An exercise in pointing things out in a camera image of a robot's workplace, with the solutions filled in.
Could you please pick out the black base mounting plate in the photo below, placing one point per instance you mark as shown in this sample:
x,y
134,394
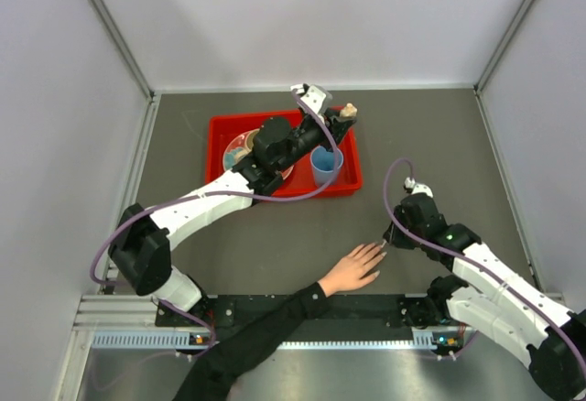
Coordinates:
x,y
235,311

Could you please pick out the black sleeved forearm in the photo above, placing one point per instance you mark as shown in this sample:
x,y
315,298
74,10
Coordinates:
x,y
213,375

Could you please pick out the person's hand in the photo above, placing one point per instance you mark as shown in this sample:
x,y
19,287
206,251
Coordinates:
x,y
354,270

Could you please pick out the blue plastic cup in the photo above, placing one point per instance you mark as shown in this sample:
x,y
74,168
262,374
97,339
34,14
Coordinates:
x,y
322,164

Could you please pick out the red plastic tray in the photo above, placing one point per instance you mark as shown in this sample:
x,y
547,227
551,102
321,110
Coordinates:
x,y
223,131

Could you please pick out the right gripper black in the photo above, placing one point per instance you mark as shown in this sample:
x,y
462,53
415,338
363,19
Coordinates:
x,y
395,237

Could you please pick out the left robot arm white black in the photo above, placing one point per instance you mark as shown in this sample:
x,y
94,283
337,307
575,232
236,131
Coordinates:
x,y
142,244

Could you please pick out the floral ceramic plate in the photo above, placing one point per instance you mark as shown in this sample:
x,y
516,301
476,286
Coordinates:
x,y
258,155

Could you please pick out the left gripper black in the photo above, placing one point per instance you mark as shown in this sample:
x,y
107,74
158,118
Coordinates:
x,y
335,124

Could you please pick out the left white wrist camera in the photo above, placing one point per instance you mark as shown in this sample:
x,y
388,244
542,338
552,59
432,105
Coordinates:
x,y
311,98

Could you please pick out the nail polish bottle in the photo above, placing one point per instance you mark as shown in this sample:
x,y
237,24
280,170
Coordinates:
x,y
349,111

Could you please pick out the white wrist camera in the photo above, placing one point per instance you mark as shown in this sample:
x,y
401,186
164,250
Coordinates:
x,y
311,98
412,187

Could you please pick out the beige ceramic mug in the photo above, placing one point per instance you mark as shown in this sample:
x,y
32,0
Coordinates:
x,y
243,144

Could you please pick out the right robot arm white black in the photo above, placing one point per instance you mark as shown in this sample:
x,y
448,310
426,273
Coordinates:
x,y
484,293

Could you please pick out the grey slotted cable duct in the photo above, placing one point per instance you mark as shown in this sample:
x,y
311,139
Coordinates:
x,y
191,341

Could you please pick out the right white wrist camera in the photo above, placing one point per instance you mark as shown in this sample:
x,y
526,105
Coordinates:
x,y
412,187

